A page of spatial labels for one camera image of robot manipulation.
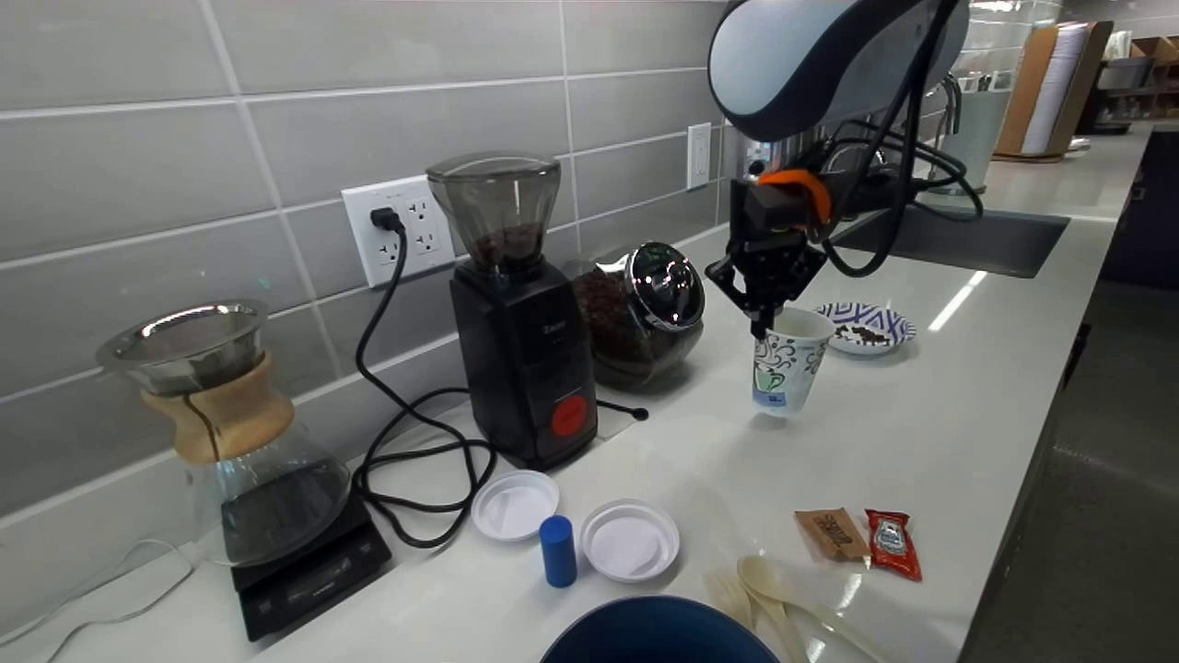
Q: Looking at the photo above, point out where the red sachet packet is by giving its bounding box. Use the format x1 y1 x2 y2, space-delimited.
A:
862 504 925 587

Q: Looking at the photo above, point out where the black coffee grinder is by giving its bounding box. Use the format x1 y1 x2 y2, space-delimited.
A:
422 150 599 474

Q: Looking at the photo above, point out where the glass pour-over coffee carafe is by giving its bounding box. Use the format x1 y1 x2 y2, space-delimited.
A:
92 300 354 570

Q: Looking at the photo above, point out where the brown sachet packet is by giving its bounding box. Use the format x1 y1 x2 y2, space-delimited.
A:
793 504 872 568

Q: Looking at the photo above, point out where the dark blue cabinet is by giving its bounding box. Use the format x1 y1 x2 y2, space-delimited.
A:
1106 127 1179 296

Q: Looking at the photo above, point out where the thin white cable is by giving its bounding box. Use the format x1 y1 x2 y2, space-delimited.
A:
0 534 205 655

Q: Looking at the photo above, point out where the brown cardboard box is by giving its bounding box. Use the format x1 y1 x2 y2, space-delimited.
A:
992 14 1115 162

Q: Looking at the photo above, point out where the patterned paper cup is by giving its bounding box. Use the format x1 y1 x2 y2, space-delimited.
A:
747 306 841 420

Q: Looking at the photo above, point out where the blue patterned white bowl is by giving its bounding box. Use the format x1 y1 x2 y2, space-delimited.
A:
813 300 922 363

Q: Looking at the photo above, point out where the black coffee scale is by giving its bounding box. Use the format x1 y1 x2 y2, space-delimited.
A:
223 494 399 645

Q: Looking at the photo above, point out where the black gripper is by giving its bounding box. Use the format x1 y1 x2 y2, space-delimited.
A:
705 178 833 342

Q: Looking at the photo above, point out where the dark kitchen sink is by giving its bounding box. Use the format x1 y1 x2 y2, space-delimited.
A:
845 204 1072 285

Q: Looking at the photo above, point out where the white plastic lid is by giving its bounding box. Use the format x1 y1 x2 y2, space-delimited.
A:
467 468 564 545

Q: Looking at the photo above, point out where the cream plastic spoon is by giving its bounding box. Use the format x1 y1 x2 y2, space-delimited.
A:
699 568 807 663

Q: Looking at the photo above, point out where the pale green bin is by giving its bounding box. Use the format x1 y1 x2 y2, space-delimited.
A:
952 65 1014 198

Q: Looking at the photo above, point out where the glass coffee bean jar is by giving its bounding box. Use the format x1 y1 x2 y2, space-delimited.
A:
572 239 710 397

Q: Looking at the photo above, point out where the dark blue round object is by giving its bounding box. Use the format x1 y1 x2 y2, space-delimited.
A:
537 593 782 663

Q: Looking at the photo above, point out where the small blue bottle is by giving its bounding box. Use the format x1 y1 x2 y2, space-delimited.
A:
533 514 580 593

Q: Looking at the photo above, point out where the white wall power outlet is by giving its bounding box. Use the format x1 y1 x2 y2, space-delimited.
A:
340 173 458 293

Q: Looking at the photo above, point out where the clear plastic wrapper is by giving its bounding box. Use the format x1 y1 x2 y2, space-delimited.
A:
734 552 889 663

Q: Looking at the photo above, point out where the white wall switch plate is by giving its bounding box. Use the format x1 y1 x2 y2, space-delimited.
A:
682 117 713 192

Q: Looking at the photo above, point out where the black power cable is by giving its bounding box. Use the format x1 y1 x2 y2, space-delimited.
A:
349 208 500 552

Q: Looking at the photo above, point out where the white round saucer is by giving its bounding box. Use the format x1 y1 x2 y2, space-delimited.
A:
580 498 682 587

